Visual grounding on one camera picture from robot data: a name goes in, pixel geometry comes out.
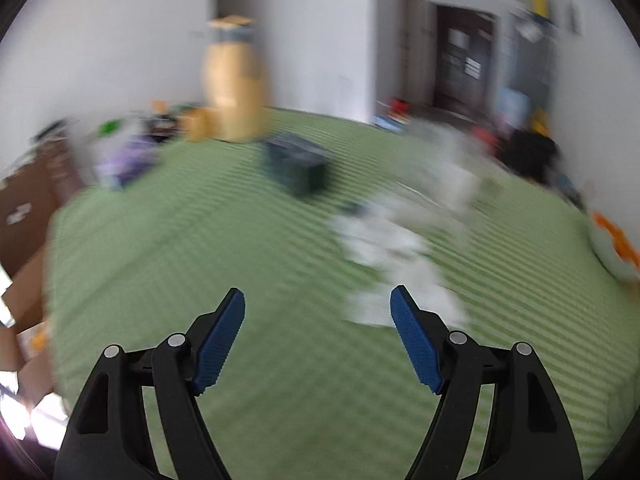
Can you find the black bag on floor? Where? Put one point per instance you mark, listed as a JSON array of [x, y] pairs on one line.
[[529, 154]]

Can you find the dark entrance door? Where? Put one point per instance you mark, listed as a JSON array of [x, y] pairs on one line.
[[464, 45]]

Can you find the green checked tablecloth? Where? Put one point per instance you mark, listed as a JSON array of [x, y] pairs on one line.
[[305, 394]]

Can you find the dark blue pet supplement box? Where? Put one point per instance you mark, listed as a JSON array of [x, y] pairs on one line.
[[300, 166]]

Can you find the yellow thermos jug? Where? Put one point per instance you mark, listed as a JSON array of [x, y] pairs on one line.
[[234, 82]]

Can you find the yellow round tin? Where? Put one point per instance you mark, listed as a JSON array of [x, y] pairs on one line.
[[198, 124]]

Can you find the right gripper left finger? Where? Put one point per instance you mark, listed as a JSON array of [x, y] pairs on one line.
[[108, 437]]

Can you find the brown wooden chair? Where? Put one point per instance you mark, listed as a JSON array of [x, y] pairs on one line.
[[29, 198]]

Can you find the purple tissue box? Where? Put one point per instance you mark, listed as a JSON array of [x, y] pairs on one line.
[[135, 157]]

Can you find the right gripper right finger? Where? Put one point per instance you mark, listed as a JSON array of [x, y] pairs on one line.
[[529, 435]]

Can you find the clear plastic packaging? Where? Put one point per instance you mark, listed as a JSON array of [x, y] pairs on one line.
[[447, 167]]

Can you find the cardboard box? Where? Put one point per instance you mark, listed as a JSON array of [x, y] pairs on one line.
[[25, 345]]

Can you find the grey refrigerator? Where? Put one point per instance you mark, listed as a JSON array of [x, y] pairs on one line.
[[531, 53]]

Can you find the bowl of oranges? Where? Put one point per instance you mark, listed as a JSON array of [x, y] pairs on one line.
[[613, 249]]

